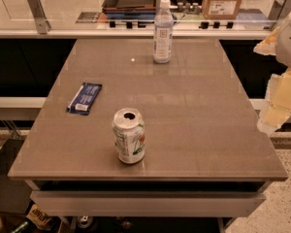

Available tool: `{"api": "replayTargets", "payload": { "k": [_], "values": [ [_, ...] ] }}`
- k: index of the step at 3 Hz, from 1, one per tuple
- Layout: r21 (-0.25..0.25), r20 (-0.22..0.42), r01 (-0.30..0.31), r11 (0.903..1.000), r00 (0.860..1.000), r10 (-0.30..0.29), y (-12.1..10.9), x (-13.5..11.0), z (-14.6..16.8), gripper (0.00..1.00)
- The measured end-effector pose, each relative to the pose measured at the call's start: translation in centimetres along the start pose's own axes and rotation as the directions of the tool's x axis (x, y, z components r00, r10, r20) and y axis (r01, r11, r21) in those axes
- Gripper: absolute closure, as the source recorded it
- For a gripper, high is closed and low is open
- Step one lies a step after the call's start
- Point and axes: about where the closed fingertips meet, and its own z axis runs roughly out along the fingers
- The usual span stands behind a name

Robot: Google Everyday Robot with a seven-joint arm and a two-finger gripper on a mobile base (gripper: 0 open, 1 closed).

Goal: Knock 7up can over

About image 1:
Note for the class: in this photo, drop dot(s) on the cardboard box with label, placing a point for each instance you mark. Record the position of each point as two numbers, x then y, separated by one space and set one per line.
220 9

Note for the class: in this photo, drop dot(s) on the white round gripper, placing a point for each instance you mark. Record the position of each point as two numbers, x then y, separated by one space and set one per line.
289 41

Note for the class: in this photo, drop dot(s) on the clear plastic water bottle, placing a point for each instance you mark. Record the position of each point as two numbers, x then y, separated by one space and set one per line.
163 33

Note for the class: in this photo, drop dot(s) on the green glass bottle below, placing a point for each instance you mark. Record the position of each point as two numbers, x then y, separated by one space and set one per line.
24 227

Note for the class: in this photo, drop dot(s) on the blue snack bar wrapper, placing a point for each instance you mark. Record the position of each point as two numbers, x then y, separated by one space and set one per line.
84 99

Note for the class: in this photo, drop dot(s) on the brown paper bag below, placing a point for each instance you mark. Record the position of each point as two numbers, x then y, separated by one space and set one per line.
39 218

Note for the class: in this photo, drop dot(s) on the white green 7up can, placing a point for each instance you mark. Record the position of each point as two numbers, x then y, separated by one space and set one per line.
130 138

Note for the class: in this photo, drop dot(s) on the left metal glass bracket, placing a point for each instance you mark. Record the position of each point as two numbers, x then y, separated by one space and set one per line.
41 21

